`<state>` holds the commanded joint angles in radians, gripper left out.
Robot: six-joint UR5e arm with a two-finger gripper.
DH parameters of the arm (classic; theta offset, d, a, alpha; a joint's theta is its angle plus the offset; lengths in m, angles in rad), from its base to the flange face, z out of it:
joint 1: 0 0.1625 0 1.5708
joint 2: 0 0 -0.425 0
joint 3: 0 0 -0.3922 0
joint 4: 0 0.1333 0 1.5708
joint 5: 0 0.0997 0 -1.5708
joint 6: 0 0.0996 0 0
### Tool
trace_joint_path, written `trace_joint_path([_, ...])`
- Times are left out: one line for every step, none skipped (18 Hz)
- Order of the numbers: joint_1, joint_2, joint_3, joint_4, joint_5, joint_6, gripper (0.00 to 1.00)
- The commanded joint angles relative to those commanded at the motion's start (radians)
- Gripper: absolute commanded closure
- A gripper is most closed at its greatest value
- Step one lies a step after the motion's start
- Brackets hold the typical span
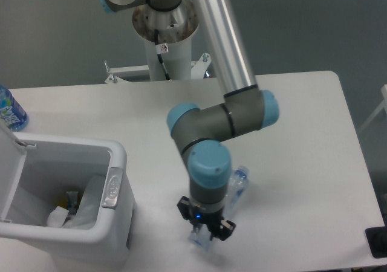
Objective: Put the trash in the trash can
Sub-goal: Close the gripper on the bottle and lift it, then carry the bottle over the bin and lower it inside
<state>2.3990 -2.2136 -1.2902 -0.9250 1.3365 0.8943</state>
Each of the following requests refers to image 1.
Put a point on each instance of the yellow grey trash in bin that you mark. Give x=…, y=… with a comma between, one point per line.
x=70, y=200

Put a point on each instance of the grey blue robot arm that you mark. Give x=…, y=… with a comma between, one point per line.
x=199, y=133

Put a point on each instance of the crushed clear plastic bottle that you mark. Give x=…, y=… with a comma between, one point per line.
x=238, y=184

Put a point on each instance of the white crumpled tissue in bin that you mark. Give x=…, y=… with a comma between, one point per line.
x=57, y=217

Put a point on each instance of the black device at table edge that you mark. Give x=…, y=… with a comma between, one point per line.
x=376, y=237

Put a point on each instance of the blue labelled water bottle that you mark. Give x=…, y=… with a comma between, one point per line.
x=13, y=114

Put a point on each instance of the white frame at right edge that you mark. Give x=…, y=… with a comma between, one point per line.
x=380, y=107

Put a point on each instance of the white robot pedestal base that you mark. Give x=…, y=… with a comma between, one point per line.
x=169, y=57

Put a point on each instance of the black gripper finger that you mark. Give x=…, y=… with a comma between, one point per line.
x=188, y=211
x=219, y=227

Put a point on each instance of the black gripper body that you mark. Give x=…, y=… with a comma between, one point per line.
x=208, y=214

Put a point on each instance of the white plastic trash can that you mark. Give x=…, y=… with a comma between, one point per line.
x=37, y=169

